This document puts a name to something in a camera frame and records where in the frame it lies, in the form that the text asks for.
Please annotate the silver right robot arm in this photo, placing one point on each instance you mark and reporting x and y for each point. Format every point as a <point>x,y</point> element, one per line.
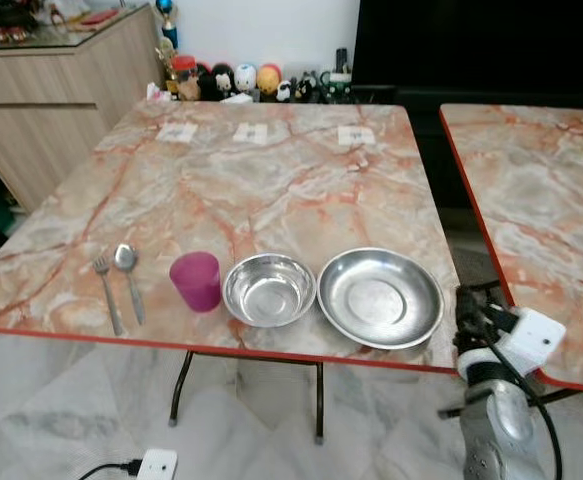
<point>496,430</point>

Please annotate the large steel plate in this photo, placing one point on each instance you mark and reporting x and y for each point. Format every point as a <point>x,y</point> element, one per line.
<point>380,298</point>

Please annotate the empty marble folding table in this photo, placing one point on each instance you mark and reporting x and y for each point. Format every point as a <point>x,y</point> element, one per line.
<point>551,220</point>

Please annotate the black metal table leg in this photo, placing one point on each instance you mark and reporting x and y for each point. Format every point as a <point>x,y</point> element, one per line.
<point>181,388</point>
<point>319,402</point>

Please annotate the small steel bowl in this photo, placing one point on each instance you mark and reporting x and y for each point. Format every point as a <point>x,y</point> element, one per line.
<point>269,290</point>

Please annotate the white paper tag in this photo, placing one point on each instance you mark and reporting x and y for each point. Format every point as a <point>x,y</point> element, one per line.
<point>251,133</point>
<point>176,132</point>
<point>356,135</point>

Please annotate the marble folding table with dishes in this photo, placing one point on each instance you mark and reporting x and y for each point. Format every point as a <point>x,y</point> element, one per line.
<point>271,190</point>

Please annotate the green white mug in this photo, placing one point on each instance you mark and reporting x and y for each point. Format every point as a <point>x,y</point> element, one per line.
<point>340,83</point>

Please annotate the black television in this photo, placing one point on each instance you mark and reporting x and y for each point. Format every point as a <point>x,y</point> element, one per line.
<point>481,45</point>

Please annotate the purple plastic cup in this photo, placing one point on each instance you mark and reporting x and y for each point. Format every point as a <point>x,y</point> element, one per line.
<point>197,281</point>

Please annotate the yellow red figurine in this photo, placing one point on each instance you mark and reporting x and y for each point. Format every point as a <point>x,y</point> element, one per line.
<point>269,78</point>

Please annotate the white round figurine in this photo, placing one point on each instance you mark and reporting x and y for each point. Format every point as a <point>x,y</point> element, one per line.
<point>245,78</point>

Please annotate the black mouse figurine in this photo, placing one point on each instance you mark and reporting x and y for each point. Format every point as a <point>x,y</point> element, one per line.
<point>217,82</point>

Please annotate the steel spoon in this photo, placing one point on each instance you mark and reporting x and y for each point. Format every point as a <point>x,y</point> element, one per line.
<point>129,283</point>

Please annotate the white power strip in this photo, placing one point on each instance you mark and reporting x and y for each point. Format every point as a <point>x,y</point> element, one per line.
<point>157,465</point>

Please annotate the steel fork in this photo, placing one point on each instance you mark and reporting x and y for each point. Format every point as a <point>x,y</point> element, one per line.
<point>108,298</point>

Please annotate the red lid toy jar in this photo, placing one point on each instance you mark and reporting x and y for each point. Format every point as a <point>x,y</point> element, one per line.
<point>184,78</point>

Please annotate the blue trophy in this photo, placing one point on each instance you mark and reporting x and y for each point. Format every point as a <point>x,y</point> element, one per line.
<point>168,22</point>

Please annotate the wooden cabinet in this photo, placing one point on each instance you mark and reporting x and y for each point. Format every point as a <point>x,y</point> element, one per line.
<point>51,110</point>

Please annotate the red tray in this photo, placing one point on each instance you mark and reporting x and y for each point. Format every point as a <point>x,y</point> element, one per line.
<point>96,17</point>

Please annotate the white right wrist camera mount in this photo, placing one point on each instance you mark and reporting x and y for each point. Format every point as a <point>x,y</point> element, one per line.
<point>533,338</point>

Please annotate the black metal table frame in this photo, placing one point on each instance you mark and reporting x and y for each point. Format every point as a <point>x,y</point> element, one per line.
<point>571,397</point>

